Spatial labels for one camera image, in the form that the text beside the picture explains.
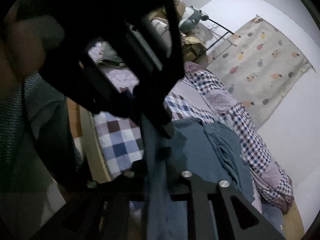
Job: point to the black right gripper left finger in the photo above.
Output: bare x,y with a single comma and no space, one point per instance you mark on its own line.
98,212

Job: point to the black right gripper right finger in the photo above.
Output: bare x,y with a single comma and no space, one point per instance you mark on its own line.
218,210

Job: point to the teal blue garment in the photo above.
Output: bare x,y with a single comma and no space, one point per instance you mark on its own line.
211,151

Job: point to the black metal clothes rack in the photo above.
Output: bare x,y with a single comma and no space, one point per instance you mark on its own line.
219,34

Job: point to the dark blue cartoon blanket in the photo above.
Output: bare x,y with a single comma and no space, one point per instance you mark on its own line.
274,215

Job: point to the large-check plaid bed sheet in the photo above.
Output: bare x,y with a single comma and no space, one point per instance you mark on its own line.
120,139

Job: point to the stacked cardboard boxes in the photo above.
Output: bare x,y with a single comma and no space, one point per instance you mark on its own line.
191,35

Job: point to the grey white plush toy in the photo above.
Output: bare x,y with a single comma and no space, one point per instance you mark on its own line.
191,17

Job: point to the small-check patchwork quilt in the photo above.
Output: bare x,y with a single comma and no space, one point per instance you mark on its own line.
203,90

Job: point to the wooden bed frame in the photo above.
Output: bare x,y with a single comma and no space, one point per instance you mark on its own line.
293,226

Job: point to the pineapple print wall cloth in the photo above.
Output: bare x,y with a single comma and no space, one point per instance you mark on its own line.
258,65

